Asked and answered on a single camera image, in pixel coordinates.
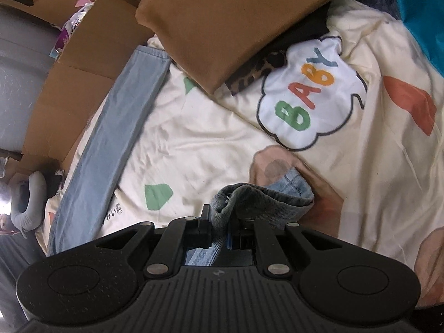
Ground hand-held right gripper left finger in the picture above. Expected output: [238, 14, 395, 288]
[95, 204, 213, 279]

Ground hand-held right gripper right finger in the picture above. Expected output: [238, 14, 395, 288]
[226, 218, 342, 278]

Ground blue denim drawstring pants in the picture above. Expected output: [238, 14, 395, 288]
[47, 45, 316, 268]

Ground cream bear print bedsheet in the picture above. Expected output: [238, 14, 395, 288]
[35, 0, 444, 309]

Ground leopard print cloth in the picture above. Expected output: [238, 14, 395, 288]
[224, 50, 288, 97]

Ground grey neck pillow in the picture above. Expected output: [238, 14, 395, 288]
[12, 171, 47, 238]

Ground flattened cardboard box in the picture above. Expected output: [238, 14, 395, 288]
[21, 0, 157, 177]

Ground dark grey pillow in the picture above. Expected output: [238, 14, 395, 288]
[0, 231, 49, 330]

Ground small brown teddy bear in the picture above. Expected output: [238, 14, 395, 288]
[0, 213, 16, 236]

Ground brown folded cloth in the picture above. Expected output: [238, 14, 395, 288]
[135, 0, 344, 95]

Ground black folded cloth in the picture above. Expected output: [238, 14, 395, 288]
[267, 2, 334, 56]

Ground purple and white packet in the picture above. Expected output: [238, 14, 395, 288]
[49, 2, 94, 59]

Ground grey upholstered panel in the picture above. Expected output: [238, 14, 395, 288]
[0, 5, 56, 146]

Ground teal printed cloth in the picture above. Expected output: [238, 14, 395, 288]
[349, 0, 444, 77]

